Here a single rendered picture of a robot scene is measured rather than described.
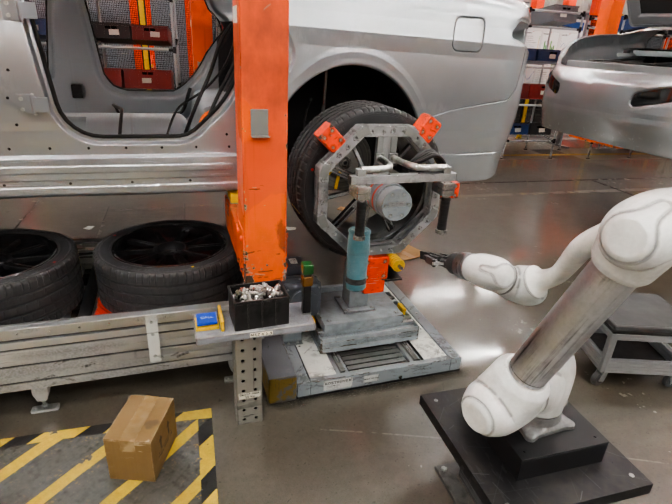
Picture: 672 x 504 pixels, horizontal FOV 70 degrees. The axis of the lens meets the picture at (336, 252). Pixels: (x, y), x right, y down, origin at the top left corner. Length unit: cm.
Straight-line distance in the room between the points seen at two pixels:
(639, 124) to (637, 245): 318
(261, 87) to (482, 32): 129
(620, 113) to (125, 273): 351
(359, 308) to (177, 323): 84
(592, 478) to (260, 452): 110
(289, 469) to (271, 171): 107
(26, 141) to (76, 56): 173
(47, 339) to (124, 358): 28
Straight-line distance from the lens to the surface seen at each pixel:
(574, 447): 165
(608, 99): 430
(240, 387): 194
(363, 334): 228
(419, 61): 248
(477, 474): 157
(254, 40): 170
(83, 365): 217
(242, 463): 193
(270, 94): 172
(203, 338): 175
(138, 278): 212
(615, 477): 174
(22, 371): 221
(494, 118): 275
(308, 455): 194
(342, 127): 194
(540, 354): 126
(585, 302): 115
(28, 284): 222
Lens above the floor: 141
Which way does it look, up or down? 24 degrees down
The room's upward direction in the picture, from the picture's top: 3 degrees clockwise
